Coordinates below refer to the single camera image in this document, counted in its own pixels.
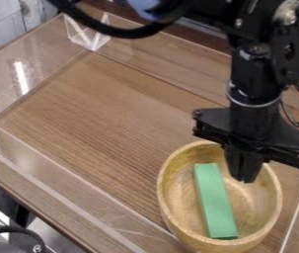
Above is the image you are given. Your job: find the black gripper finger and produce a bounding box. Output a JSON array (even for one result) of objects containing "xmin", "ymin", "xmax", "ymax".
[
  {"xmin": 246, "ymin": 153, "xmax": 263, "ymax": 183},
  {"xmin": 224, "ymin": 145, "xmax": 246, "ymax": 181}
]

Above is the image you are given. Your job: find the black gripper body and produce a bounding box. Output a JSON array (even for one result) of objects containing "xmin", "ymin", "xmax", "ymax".
[{"xmin": 192, "ymin": 108, "xmax": 299, "ymax": 169}]

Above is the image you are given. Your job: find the green rectangular block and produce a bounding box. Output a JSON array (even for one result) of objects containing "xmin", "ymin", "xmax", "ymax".
[{"xmin": 192, "ymin": 163, "xmax": 239, "ymax": 240}]

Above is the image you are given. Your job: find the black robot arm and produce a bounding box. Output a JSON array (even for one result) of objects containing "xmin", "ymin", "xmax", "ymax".
[{"xmin": 128, "ymin": 0, "xmax": 299, "ymax": 183}]

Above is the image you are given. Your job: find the brown wooden bowl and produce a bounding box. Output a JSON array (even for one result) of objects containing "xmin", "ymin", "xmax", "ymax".
[{"xmin": 156, "ymin": 141, "xmax": 282, "ymax": 253}]

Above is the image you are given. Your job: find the grey metal device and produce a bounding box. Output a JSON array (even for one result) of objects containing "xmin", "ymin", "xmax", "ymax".
[{"xmin": 0, "ymin": 211, "xmax": 85, "ymax": 253}]

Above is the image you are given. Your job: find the clear acrylic corner bracket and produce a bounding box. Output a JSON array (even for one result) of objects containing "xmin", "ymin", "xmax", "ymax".
[{"xmin": 64, "ymin": 15, "xmax": 111, "ymax": 51}]

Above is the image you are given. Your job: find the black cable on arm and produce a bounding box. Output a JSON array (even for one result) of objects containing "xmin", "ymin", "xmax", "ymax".
[{"xmin": 45, "ymin": 0, "xmax": 299, "ymax": 128}]

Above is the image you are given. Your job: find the clear acrylic tray wall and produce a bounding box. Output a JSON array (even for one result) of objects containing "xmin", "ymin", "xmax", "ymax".
[{"xmin": 0, "ymin": 11, "xmax": 299, "ymax": 253}]

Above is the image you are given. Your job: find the black cable under table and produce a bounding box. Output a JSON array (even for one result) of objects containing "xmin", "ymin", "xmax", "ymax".
[{"xmin": 0, "ymin": 224, "xmax": 48, "ymax": 253}]

